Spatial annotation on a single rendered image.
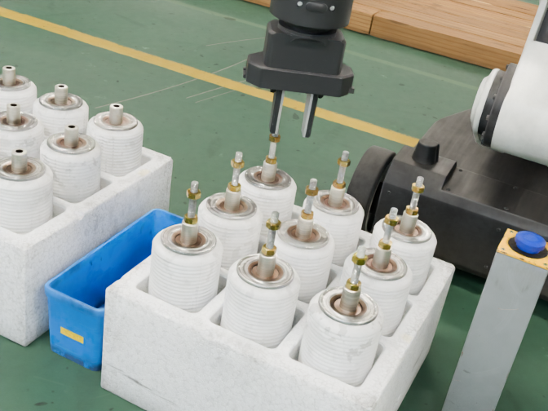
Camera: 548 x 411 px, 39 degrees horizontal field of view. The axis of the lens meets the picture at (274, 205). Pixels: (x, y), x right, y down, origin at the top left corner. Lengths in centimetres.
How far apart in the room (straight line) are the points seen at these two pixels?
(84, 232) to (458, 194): 68
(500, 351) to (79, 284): 64
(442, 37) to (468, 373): 192
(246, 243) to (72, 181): 31
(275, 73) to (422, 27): 212
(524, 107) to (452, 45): 168
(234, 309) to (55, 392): 32
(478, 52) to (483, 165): 129
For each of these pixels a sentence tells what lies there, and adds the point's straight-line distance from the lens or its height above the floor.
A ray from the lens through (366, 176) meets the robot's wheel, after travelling 150.
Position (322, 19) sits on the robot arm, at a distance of 83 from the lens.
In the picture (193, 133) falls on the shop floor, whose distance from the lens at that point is 196.
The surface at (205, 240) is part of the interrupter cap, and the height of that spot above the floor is 25.
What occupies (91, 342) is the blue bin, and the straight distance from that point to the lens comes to 118.
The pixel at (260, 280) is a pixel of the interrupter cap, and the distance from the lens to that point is 99.
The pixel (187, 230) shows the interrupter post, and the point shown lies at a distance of 104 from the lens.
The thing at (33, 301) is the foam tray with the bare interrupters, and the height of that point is 8.
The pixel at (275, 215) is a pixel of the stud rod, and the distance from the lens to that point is 97.
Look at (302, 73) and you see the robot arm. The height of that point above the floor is 53.
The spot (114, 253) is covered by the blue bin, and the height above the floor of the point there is 9.
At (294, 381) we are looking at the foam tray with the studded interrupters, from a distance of 98.
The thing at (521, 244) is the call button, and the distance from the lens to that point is 108.
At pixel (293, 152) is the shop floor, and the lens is 194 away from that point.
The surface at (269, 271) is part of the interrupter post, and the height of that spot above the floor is 26.
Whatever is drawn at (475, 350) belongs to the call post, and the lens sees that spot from 115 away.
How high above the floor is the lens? 82
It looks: 29 degrees down
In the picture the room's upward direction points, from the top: 10 degrees clockwise
